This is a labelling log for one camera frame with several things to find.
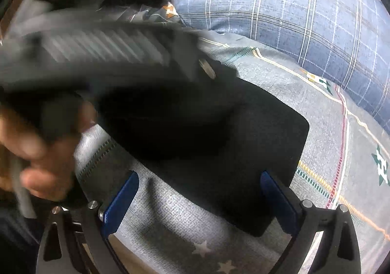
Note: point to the black pants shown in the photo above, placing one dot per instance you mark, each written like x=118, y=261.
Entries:
x=249, y=164

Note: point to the blue plaid cloth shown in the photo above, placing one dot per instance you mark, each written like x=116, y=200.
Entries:
x=289, y=9

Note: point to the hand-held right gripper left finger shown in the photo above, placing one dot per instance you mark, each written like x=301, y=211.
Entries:
x=119, y=204

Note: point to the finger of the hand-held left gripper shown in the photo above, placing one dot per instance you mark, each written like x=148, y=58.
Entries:
x=221, y=82

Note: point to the person's left hand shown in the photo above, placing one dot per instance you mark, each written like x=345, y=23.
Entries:
x=42, y=164

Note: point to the grey printed bedsheet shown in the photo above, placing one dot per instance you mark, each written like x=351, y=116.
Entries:
x=323, y=140

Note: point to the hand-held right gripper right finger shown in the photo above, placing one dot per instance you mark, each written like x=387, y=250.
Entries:
x=279, y=202

